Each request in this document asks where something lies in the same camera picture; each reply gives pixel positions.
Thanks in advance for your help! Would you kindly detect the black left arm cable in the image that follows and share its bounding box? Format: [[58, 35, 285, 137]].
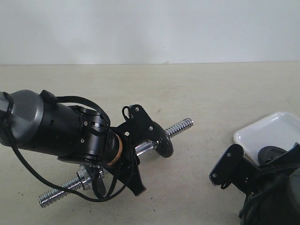
[[0, 92, 141, 202]]

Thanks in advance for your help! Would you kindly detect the black weight plate end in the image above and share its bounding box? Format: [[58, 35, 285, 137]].
[[154, 121, 174, 158]]

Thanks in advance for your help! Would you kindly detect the chrome threaded dumbbell bar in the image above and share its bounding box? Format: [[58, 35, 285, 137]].
[[38, 118, 194, 208]]

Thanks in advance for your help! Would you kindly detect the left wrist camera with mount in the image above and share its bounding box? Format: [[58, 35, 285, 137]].
[[119, 104, 161, 142]]

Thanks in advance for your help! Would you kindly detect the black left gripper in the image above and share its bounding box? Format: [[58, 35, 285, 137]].
[[111, 121, 146, 196]]

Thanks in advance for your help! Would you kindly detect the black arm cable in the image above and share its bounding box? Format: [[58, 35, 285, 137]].
[[0, 92, 141, 202], [238, 164, 300, 225]]

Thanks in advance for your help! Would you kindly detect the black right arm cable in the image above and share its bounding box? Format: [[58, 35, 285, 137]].
[[238, 164, 300, 225]]

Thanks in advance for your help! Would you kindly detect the black weight plate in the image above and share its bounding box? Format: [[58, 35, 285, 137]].
[[257, 146, 287, 165], [92, 168, 107, 199]]

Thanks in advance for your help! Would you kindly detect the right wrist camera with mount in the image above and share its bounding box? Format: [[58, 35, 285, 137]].
[[209, 144, 244, 186]]

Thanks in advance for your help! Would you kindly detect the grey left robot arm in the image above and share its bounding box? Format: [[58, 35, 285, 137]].
[[0, 90, 152, 202]]

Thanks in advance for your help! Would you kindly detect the white rectangular tray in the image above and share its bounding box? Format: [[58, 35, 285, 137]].
[[233, 112, 300, 164]]

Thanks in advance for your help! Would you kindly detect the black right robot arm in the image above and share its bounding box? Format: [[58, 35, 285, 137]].
[[225, 143, 300, 225]]

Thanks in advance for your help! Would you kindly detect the chrome spin-lock collar nut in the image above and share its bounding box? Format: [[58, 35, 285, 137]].
[[77, 164, 105, 190]]

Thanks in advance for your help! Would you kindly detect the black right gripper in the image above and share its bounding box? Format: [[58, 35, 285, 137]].
[[230, 142, 300, 194]]

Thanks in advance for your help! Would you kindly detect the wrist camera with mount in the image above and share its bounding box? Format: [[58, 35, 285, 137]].
[[119, 104, 161, 142], [209, 144, 244, 186]]

